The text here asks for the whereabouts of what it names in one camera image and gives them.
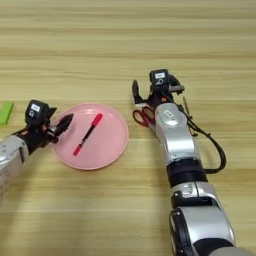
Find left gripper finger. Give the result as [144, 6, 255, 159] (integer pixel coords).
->
[52, 112, 75, 137]

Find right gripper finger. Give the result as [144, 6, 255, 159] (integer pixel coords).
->
[169, 75, 186, 95]
[131, 78, 148, 105]

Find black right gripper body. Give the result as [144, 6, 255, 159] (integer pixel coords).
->
[143, 83, 178, 110]

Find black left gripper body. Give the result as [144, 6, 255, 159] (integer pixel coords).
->
[15, 106, 60, 155]

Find red and black marker pen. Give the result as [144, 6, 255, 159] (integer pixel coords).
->
[72, 112, 104, 157]

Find green rectangular block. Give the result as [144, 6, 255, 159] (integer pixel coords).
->
[0, 101, 15, 127]

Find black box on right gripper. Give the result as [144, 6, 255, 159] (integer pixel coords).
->
[148, 68, 171, 89]

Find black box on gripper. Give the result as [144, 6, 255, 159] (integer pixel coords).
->
[24, 98, 51, 126]
[148, 68, 171, 89]

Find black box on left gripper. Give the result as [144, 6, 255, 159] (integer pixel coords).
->
[24, 98, 51, 126]

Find pink round plate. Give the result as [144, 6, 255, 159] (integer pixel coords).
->
[51, 102, 130, 171]

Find red-handled scissors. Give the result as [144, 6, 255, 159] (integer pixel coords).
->
[131, 105, 158, 130]

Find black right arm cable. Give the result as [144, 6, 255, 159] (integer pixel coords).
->
[175, 99, 227, 175]

